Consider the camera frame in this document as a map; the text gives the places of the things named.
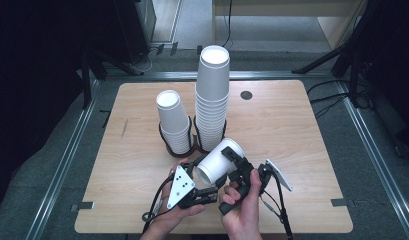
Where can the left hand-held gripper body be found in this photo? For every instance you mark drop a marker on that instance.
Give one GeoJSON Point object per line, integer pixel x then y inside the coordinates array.
{"type": "Point", "coordinates": [180, 188]}

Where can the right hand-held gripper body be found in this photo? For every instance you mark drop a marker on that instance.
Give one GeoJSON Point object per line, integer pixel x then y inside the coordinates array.
{"type": "Point", "coordinates": [245, 173]}

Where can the white paper cup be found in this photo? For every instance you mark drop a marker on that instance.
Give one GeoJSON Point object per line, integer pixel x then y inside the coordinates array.
{"type": "Point", "coordinates": [215, 165]}

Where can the black double cup holder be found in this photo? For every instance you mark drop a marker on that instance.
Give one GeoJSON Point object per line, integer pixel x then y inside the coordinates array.
{"type": "Point", "coordinates": [178, 155]}

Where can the tall stack of white cups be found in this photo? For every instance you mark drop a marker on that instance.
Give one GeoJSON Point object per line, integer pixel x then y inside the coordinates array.
{"type": "Point", "coordinates": [212, 110]}

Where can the person's left hand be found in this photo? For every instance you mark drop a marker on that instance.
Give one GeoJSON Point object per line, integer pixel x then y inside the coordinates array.
{"type": "Point", "coordinates": [173, 220]}

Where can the person's right hand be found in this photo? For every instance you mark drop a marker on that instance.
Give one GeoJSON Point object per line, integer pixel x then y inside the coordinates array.
{"type": "Point", "coordinates": [243, 216]}

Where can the short stack of white cups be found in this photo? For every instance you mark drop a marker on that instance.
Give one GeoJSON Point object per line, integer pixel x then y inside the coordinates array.
{"type": "Point", "coordinates": [173, 123]}

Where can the black round table grommet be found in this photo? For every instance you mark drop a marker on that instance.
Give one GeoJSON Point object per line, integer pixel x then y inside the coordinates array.
{"type": "Point", "coordinates": [246, 95]}

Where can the grey tape piece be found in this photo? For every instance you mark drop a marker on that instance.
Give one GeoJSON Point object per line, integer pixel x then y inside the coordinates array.
{"type": "Point", "coordinates": [340, 202]}
{"type": "Point", "coordinates": [83, 205]}

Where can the black tripod stand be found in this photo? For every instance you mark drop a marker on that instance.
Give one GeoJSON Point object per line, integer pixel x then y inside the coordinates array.
{"type": "Point", "coordinates": [315, 62]}

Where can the black metal stand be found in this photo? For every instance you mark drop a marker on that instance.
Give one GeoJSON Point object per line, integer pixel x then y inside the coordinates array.
{"type": "Point", "coordinates": [86, 83]}

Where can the black cabinet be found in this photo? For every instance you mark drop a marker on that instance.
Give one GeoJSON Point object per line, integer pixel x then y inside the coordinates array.
{"type": "Point", "coordinates": [132, 30]}

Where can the light wooden furniture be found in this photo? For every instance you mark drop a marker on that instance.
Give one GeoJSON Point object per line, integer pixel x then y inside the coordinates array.
{"type": "Point", "coordinates": [332, 30]}

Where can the dark curtain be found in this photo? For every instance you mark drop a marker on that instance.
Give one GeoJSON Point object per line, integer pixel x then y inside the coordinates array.
{"type": "Point", "coordinates": [25, 100]}

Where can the aluminium floor rail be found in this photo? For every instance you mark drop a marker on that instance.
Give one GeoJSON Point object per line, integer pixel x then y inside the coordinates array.
{"type": "Point", "coordinates": [375, 160]}
{"type": "Point", "coordinates": [63, 166]}
{"type": "Point", "coordinates": [258, 75]}

